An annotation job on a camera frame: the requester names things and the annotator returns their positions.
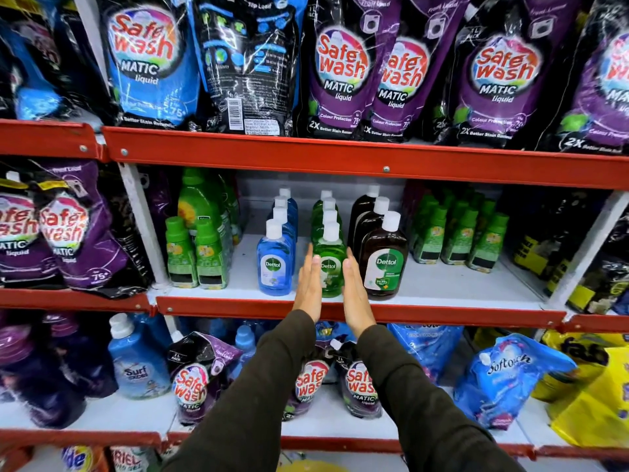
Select white green detergent pack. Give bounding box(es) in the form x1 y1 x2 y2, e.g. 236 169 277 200
109 446 162 472

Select yellow detergent pouch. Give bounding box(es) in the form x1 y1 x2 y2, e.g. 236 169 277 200
530 330 629 403
548 346 629 449

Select purple detergent bottle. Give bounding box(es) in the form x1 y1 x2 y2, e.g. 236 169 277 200
43 312 120 400
0 323 88 430

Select purple detergent pouch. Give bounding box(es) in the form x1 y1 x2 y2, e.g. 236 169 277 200
0 164 65 289
538 0 629 156
301 0 396 140
363 0 470 143
166 331 242 427
435 0 583 149
329 338 384 420
282 345 331 422
35 159 153 299

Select person's right hand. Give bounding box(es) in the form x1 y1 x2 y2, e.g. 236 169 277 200
342 247 377 339

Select red metal shelf rail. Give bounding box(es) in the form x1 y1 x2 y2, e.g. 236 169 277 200
102 126 629 191
166 431 629 462
0 119 108 162
564 313 629 335
0 288 154 314
156 295 567 331
0 427 164 449

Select person's left hand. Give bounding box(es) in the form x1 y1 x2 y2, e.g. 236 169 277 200
293 243 323 324

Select rows of green capped bottles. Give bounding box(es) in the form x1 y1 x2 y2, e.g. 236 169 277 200
410 187 510 274

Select yellow pack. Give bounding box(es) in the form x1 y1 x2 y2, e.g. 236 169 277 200
276 460 351 472

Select small green cleaner bottle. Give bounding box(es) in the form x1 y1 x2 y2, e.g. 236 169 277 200
165 216 199 289
195 218 229 291

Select large green cleaner bottle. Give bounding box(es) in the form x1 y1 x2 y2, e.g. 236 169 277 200
219 174 243 246
177 168 233 271

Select person's left forearm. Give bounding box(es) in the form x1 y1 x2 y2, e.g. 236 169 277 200
161 309 318 472

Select light blue softener pouch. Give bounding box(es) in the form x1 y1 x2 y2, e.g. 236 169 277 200
387 323 466 385
452 333 579 431

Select blue detergent bottle white cap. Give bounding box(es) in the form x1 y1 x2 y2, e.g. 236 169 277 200
107 313 173 401

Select black blue detergent pouch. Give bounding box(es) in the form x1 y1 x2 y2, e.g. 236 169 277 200
189 0 304 137

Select white shelf upright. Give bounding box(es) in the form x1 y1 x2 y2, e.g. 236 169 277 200
73 0 181 336
544 190 629 311

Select group of black yellow pouches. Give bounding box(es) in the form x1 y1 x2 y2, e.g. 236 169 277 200
511 189 629 316

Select dark detergent pouch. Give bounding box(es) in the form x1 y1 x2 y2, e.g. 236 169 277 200
47 0 121 127

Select brown antiseptic bottle white cap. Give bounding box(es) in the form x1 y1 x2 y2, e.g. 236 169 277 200
352 196 392 258
348 185 381 241
359 210 409 301

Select orange detergent pack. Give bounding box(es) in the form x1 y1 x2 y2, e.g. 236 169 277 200
60 445 108 472

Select small blue detergent bottle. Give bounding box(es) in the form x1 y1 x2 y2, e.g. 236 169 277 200
228 324 258 384

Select person's right forearm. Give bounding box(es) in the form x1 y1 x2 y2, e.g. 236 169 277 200
356 324 527 472

